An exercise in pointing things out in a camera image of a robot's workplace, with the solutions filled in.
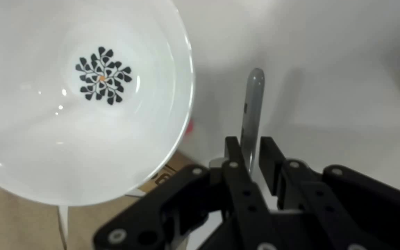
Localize small printed brown packet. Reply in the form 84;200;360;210
137;152;201;196

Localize green marker pen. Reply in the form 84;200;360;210
239;67;267;175

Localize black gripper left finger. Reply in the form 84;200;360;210
92;137;277;250

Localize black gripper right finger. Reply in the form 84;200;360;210
259;137;400;250

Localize white bowl with flower print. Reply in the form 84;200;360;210
0;0;196;209

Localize pink sachet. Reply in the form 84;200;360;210
185;120;196;139

